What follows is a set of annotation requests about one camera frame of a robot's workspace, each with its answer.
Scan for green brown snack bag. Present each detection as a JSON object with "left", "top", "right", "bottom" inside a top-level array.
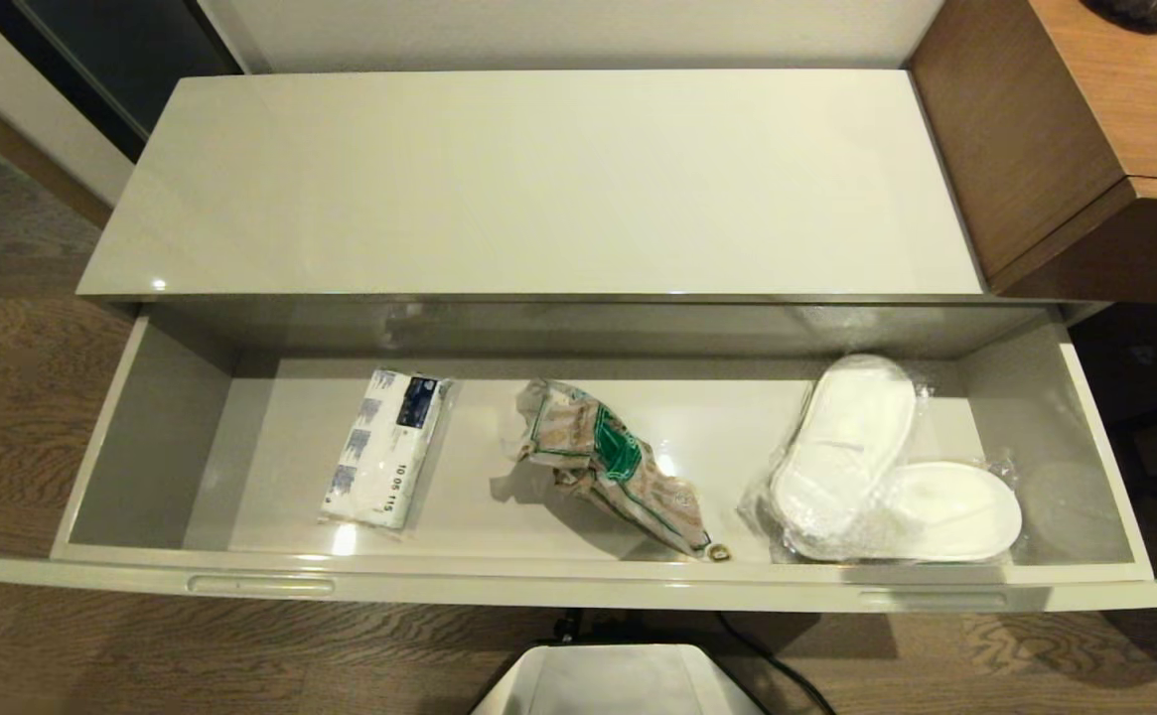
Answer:
[{"left": 506, "top": 376, "right": 734, "bottom": 566}]

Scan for glossy white cabinet drawer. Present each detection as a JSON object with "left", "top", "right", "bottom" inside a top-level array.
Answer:
[{"left": 0, "top": 298, "right": 1157, "bottom": 614}]

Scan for white slippers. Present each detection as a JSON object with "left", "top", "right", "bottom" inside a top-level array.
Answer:
[
  {"left": 787, "top": 455, "right": 1027, "bottom": 567},
  {"left": 737, "top": 352, "right": 940, "bottom": 559}
]

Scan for silver and black robot base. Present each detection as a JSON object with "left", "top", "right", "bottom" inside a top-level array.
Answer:
[{"left": 468, "top": 643, "right": 769, "bottom": 715}]

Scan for white blue tissue pack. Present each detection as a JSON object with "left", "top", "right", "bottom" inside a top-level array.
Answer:
[{"left": 319, "top": 369, "right": 456, "bottom": 531}]

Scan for glossy white low cabinet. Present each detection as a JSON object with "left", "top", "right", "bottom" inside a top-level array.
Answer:
[{"left": 76, "top": 67, "right": 1115, "bottom": 334}]

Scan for brown wooden side cabinet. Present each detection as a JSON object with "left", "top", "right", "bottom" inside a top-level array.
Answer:
[{"left": 908, "top": 0, "right": 1157, "bottom": 304}]

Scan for dark glass door panel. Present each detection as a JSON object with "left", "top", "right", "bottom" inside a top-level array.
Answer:
[{"left": 0, "top": 0, "right": 244, "bottom": 163}]

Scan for dark round vase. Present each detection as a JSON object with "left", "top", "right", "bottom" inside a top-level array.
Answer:
[{"left": 1080, "top": 0, "right": 1157, "bottom": 33}]

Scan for black base power cable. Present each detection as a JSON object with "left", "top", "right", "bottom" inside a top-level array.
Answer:
[{"left": 552, "top": 611, "right": 838, "bottom": 715}]

